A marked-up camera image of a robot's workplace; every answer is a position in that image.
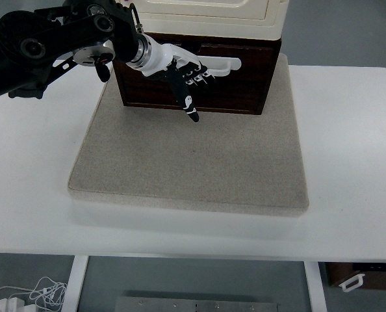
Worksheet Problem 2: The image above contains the white drawer handle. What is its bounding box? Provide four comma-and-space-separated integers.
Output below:
198, 55, 242, 78

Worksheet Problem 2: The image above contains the white cable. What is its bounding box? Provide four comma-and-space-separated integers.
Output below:
0, 276, 69, 312

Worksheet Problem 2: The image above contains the grey metal plate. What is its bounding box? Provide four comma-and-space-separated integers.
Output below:
114, 295, 280, 312

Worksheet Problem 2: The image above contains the white charger adapter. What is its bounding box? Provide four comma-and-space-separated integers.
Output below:
0, 296, 27, 312

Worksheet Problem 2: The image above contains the white table leg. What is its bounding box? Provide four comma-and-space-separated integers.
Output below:
62, 255, 90, 312
303, 261, 327, 312

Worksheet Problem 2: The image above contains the dark brown cabinet frame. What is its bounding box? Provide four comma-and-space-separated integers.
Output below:
110, 31, 283, 116

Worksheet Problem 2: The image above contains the brown wooden box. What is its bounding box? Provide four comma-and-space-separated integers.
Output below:
324, 262, 386, 292

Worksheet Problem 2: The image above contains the grey mat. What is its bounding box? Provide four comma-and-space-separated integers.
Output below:
68, 53, 310, 218

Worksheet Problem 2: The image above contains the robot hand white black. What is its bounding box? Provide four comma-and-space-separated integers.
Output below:
140, 34, 219, 124

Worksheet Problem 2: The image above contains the white box handle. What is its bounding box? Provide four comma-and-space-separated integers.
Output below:
338, 272, 366, 293

